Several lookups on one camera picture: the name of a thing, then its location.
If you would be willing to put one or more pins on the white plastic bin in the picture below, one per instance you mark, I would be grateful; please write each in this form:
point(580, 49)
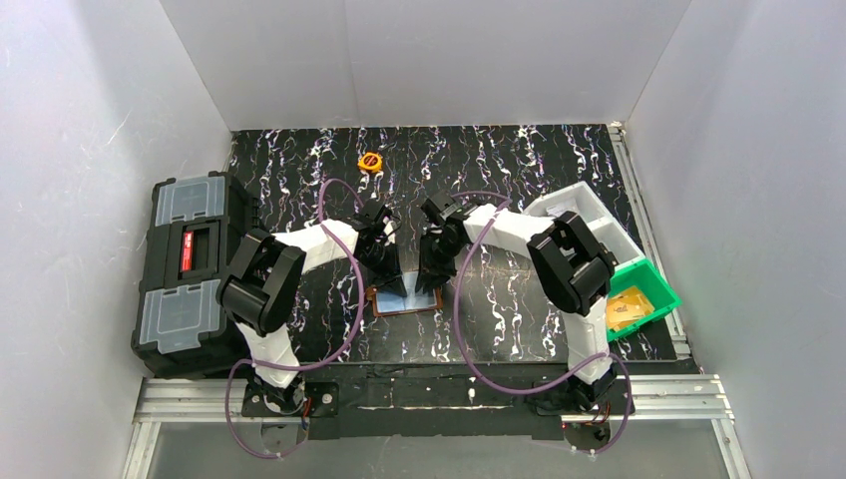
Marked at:
point(575, 201)
point(610, 233)

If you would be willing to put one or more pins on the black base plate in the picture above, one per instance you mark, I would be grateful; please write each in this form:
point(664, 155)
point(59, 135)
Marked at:
point(428, 400)

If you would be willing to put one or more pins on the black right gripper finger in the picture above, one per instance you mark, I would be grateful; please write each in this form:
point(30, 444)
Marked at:
point(445, 270)
point(428, 277)

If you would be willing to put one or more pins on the gold card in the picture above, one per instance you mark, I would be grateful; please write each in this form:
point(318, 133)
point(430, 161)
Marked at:
point(626, 308)

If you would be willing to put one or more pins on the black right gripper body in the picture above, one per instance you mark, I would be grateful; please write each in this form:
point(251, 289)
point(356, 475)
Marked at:
point(435, 257)

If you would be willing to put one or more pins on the green plastic bin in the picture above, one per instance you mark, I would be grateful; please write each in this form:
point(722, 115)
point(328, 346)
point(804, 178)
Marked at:
point(645, 276)

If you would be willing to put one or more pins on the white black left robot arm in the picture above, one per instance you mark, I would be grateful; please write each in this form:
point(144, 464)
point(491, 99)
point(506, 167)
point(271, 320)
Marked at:
point(259, 290)

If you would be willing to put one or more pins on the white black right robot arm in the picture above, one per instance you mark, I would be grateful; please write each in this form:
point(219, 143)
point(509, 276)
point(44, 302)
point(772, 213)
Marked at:
point(573, 267)

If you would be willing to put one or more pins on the orange round cap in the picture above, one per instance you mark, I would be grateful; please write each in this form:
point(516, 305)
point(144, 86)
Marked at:
point(370, 163)

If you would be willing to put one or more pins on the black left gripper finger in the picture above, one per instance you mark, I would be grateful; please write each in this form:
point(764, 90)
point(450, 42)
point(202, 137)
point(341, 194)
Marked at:
point(378, 275)
point(394, 274)

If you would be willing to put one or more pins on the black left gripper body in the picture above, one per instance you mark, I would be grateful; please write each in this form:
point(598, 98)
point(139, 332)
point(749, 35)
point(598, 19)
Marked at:
point(384, 253)

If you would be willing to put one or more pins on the black toolbox with clear lids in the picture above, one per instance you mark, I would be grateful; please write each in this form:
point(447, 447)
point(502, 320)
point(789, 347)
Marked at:
point(195, 229)

